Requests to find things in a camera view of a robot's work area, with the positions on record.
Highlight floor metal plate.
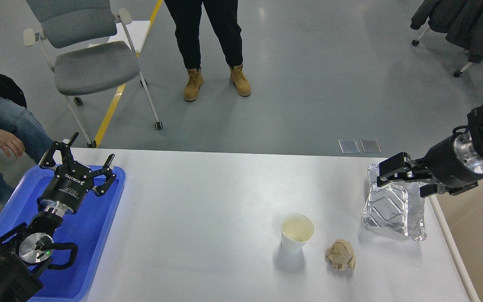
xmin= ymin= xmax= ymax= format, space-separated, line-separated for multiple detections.
xmin=338 ymin=139 xmax=360 ymax=154
xmin=360 ymin=139 xmax=382 ymax=154

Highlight white paper cup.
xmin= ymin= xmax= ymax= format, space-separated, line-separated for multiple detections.
xmin=280 ymin=213 xmax=316 ymax=254

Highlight beige plastic bin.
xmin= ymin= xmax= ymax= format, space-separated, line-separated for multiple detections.
xmin=427 ymin=180 xmax=483 ymax=302

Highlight white board on floor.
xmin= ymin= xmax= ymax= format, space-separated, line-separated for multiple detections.
xmin=87 ymin=21 xmax=150 ymax=54

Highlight chair with dark jackets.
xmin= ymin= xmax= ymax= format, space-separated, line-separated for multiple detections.
xmin=410 ymin=0 xmax=483 ymax=77

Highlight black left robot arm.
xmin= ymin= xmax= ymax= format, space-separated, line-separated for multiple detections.
xmin=0 ymin=133 xmax=117 ymax=302

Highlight blue plastic tray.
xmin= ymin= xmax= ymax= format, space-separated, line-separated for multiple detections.
xmin=0 ymin=166 xmax=126 ymax=302

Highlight aluminium foil tray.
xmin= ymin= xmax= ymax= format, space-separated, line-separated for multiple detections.
xmin=361 ymin=163 xmax=427 ymax=241

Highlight left floor metal plate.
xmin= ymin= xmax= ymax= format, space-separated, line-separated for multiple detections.
xmin=338 ymin=139 xmax=360 ymax=154

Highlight standing person dark clothes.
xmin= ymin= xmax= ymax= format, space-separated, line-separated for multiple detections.
xmin=164 ymin=0 xmax=252 ymax=102

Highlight right floor metal plate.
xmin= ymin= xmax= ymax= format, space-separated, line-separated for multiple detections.
xmin=360 ymin=139 xmax=382 ymax=154

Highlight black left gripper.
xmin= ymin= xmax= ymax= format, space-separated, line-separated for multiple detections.
xmin=37 ymin=133 xmax=117 ymax=214

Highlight grey office chair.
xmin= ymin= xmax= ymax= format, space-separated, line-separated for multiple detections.
xmin=23 ymin=0 xmax=163 ymax=148

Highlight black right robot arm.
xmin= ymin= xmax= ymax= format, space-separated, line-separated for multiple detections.
xmin=377 ymin=105 xmax=483 ymax=197

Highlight seated person in jeans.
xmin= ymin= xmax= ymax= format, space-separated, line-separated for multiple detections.
xmin=0 ymin=95 xmax=52 ymax=206

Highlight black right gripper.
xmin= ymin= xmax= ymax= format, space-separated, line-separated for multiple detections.
xmin=376 ymin=133 xmax=483 ymax=198

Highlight crumpled brown paper ball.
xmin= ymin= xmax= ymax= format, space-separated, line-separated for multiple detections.
xmin=325 ymin=239 xmax=356 ymax=271

